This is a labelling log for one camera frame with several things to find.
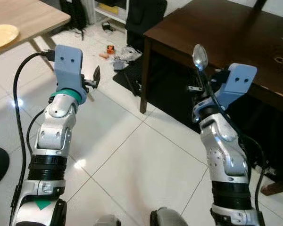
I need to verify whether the silver metal spoon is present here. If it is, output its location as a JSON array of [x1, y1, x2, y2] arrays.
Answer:
[[192, 44, 212, 92]]

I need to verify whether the dark brown wooden table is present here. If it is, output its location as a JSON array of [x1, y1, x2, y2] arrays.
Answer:
[[140, 0, 283, 196]]

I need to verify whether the white shelf unit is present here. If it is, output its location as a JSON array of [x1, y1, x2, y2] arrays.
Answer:
[[93, 0, 131, 25]]

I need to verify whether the slim black bag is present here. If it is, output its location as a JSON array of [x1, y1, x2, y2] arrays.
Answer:
[[60, 0, 88, 30]]

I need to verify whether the yellow item in shelf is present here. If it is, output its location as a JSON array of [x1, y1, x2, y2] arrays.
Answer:
[[99, 3, 119, 15]]

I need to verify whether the light wooden table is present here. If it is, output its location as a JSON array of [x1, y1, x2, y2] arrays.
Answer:
[[0, 0, 71, 59]]

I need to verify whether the yellow round plate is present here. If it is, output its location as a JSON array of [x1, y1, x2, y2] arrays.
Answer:
[[0, 24, 20, 51]]

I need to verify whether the grey right robot leg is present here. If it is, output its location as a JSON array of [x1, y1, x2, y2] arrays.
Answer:
[[150, 207, 188, 226]]

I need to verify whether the grey robot leg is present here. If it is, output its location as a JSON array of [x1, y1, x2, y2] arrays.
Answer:
[[150, 207, 188, 226], [94, 214, 122, 226]]

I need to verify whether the grey left robot leg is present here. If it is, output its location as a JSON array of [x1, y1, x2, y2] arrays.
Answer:
[[94, 214, 122, 226]]

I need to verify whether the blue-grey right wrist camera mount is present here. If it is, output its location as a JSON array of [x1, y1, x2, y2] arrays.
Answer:
[[212, 63, 258, 111]]

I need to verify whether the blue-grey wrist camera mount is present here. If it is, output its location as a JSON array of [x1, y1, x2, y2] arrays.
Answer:
[[53, 45, 88, 103], [212, 63, 258, 111]]

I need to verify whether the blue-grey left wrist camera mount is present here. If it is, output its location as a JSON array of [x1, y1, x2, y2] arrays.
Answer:
[[53, 45, 88, 103]]

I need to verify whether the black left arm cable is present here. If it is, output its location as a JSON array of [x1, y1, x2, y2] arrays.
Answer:
[[10, 48, 56, 222]]

